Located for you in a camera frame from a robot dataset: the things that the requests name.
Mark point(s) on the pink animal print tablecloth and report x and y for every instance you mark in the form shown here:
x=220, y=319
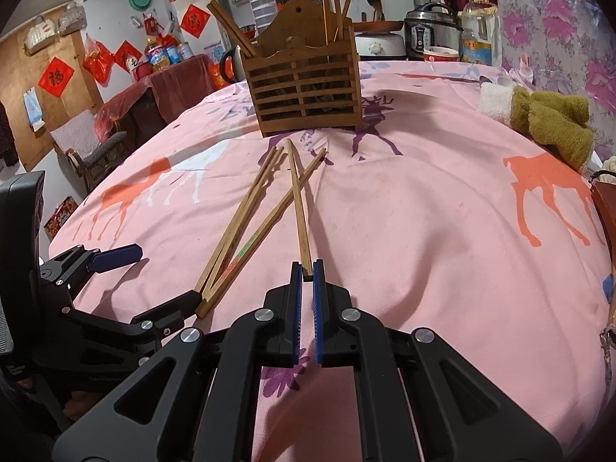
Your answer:
x=431, y=215

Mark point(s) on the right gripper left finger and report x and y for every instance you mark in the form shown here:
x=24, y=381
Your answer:
x=196, y=398

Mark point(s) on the white electric cooker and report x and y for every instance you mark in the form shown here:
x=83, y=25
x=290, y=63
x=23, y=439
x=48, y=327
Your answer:
x=380, y=46

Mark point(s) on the clear plastic oil jug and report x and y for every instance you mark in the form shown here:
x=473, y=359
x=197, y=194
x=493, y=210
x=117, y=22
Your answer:
x=480, y=42

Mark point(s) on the bamboo chopstick in bundle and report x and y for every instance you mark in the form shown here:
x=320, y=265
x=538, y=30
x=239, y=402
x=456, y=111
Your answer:
x=230, y=233

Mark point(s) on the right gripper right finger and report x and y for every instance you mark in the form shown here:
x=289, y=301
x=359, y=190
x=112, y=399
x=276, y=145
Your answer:
x=418, y=399

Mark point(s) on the white refrigerator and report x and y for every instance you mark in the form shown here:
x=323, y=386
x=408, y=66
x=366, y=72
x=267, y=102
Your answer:
x=200, y=29

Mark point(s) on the green printed bamboo chopstick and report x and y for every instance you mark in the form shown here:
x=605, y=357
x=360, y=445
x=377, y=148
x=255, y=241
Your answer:
x=241, y=256

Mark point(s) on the red white bowl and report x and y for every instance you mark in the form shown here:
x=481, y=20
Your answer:
x=440, y=54

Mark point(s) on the bamboo chopstick bundle right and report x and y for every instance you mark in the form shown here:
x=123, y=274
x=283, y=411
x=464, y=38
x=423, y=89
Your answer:
x=244, y=224

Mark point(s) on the brown frying pan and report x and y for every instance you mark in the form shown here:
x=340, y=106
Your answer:
x=377, y=26

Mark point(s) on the red cloth covered table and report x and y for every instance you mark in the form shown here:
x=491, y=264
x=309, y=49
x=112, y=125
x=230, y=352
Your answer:
x=175, y=89

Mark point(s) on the wooden utensil holder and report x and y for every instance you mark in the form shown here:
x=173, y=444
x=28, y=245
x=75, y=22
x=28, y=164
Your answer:
x=303, y=71

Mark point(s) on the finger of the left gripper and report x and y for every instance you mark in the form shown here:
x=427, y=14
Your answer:
x=149, y=327
x=75, y=266

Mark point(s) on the dark wooden chair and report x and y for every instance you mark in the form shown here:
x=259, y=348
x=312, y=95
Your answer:
x=91, y=159

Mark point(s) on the steel electric kettle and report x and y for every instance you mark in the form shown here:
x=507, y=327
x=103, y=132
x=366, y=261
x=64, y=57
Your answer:
x=230, y=66

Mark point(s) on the silver electric pressure cooker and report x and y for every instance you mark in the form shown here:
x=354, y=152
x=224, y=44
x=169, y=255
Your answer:
x=431, y=24

